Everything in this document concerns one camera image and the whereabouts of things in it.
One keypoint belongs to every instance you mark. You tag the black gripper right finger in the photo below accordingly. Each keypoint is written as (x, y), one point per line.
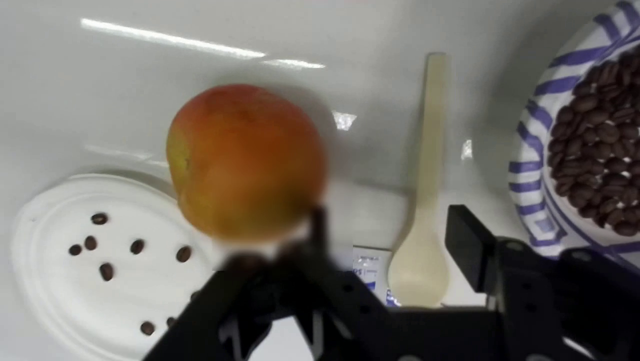
(522, 316)

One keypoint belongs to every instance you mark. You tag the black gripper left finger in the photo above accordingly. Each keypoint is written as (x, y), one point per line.
(340, 318)

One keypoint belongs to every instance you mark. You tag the cream plastic spoon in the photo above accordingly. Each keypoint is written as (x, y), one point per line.
(419, 266)

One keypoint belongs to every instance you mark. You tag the blue patterned paper bowl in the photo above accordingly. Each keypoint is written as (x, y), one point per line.
(574, 168)

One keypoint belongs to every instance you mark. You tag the white sugar packets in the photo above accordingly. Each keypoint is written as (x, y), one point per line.
(371, 265)

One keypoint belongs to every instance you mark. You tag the red yellow apple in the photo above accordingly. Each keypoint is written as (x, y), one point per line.
(246, 165)

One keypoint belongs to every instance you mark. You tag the small white plate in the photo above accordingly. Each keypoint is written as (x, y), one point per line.
(104, 263)

